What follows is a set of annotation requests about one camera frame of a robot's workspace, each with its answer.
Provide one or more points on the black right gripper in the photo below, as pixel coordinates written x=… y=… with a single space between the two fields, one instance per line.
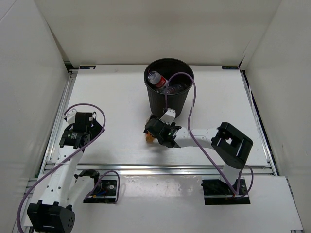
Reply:
x=169 y=125

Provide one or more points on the right blue corner label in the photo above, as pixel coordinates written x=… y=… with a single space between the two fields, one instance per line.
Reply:
x=230 y=67

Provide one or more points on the left blue corner label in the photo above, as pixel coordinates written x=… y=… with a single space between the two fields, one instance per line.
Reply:
x=87 y=67

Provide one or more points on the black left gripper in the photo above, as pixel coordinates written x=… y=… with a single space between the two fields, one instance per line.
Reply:
x=95 y=128

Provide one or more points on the aluminium frame rail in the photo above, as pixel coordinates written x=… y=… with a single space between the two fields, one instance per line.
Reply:
x=135 y=170

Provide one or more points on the crushed clear blue bottle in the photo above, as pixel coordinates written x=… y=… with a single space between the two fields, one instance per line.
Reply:
x=172 y=89

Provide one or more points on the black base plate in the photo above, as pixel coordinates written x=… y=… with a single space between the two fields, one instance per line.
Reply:
x=104 y=190
x=217 y=192

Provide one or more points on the black plastic bin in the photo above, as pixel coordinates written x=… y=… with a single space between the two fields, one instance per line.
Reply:
x=176 y=72

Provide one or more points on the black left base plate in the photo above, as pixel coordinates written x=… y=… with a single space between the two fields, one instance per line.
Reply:
x=104 y=190

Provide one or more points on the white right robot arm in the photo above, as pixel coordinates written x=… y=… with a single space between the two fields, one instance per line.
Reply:
x=232 y=146

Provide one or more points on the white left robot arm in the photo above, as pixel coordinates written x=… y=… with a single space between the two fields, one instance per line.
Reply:
x=53 y=212

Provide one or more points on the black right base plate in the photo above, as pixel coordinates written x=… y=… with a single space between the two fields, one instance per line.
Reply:
x=217 y=192

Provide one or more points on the blue corner label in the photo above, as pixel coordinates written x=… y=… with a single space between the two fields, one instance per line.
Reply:
x=230 y=67
x=87 y=67

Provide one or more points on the orange juice bottle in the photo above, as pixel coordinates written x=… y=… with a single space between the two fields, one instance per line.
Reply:
x=149 y=138

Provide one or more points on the red label water bottle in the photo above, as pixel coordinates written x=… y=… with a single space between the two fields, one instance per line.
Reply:
x=157 y=80

